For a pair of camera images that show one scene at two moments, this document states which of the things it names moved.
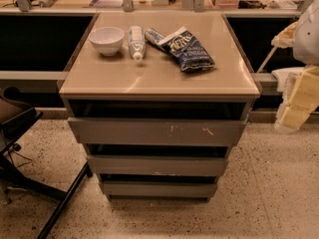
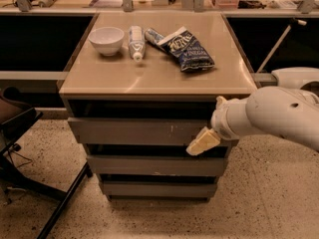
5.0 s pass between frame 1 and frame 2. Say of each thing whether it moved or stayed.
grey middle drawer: stayed
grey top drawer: stayed
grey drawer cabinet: stayed
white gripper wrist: moved
